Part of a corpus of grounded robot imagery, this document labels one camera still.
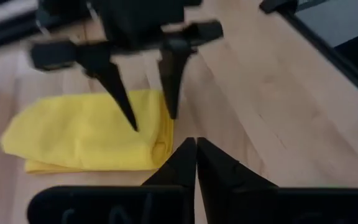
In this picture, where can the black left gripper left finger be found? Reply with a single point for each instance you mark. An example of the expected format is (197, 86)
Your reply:
(179, 168)

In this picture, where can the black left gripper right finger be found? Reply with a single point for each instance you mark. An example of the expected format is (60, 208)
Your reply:
(222, 174)

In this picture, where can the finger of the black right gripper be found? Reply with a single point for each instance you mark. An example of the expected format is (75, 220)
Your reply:
(172, 77)
(110, 77)

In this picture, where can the yellow microfiber towel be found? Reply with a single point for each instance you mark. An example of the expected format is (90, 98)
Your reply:
(73, 130)

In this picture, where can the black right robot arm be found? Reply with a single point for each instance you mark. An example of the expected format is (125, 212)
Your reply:
(61, 9)

